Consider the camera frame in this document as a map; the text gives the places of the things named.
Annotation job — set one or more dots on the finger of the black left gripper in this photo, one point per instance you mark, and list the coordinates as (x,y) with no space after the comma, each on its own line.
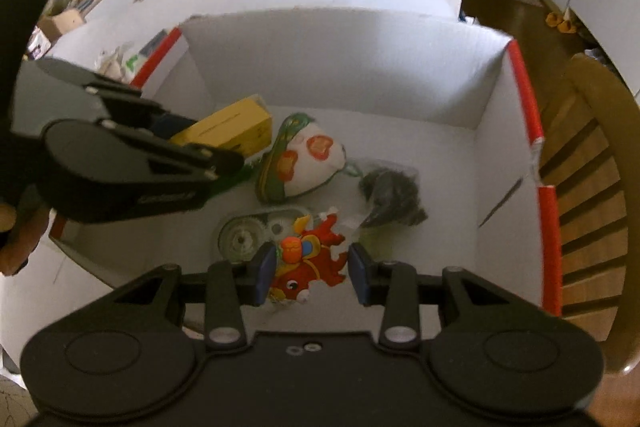
(125,105)
(149,159)

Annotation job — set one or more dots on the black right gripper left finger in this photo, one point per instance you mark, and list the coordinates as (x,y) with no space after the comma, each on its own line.
(223,289)

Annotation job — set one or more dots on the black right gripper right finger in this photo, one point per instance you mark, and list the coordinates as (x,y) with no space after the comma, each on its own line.
(402,291)

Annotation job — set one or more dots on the white green plastic bag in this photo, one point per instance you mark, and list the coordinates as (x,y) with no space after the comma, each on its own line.
(121,64)

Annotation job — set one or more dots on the yellow cardboard box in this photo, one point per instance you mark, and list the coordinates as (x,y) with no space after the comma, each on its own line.
(245,127)

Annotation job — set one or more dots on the red orange plush toy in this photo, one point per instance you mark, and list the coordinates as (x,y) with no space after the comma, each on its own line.
(305,257)

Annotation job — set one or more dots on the person left hand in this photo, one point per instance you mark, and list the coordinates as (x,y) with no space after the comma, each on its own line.
(20,236)

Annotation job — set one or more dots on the dark item in clear bag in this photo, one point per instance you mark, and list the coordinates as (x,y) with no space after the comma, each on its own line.
(392,193)

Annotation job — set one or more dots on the small cardboard box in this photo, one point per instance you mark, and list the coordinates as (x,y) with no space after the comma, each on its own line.
(53,27)

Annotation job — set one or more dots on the white green embroidered pouch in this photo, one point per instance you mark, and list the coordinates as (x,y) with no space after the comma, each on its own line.
(302,158)

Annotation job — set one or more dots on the red white cardboard box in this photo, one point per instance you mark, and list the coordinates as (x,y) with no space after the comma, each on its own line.
(449,99)

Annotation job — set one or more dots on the yellow slippers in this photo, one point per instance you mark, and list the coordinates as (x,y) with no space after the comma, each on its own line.
(560,23)

